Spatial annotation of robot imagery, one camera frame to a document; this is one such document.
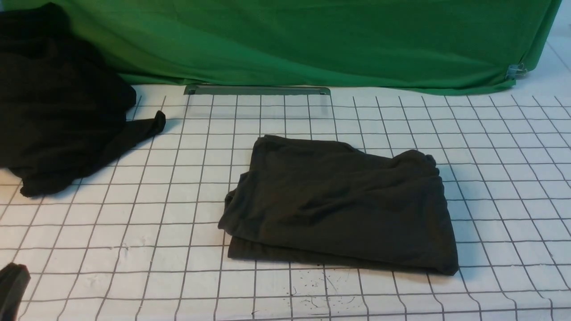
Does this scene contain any silver binder clip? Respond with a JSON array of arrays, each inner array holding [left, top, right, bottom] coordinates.
[[505, 63, 528, 80]]

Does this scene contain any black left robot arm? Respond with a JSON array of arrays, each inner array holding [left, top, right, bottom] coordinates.
[[0, 262, 31, 321]]

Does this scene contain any black clothes pile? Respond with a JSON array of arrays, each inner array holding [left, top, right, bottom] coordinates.
[[0, 3, 166, 198]]

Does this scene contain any gray metal bar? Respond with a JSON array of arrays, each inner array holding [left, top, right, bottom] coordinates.
[[184, 85, 331, 96]]

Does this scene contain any green backdrop cloth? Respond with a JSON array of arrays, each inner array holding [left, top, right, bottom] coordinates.
[[52, 0, 561, 95]]

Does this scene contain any gray long-sleeve shirt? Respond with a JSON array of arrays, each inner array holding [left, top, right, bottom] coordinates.
[[218, 136, 459, 276]]

